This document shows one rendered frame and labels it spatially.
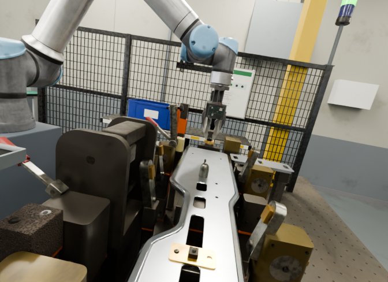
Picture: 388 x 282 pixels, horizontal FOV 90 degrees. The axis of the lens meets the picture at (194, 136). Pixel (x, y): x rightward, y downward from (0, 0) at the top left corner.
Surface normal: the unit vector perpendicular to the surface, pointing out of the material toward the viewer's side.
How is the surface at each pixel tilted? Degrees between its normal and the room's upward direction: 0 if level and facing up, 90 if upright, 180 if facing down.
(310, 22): 90
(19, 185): 90
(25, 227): 0
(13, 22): 90
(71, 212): 0
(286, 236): 0
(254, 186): 90
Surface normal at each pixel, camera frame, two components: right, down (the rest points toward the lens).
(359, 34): -0.18, 0.21
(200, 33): 0.10, 0.26
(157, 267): 0.17, -0.96
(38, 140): 0.97, 0.20
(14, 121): 0.90, -0.05
